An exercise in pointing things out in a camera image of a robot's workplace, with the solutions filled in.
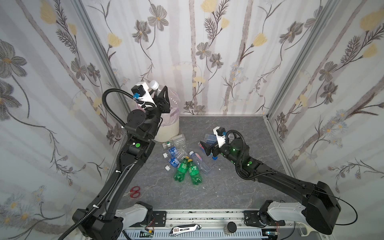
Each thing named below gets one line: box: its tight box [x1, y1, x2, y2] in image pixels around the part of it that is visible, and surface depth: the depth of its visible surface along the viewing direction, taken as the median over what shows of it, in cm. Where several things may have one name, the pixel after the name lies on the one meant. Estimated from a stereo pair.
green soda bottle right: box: [187, 159, 202, 185], surface depth 87 cm
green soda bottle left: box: [174, 156, 190, 183], surface depth 88 cm
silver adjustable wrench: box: [169, 224, 202, 237], surface depth 72 cm
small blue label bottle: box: [168, 156, 180, 168], surface depth 90 cm
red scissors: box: [130, 186, 141, 199], surface depth 84 cm
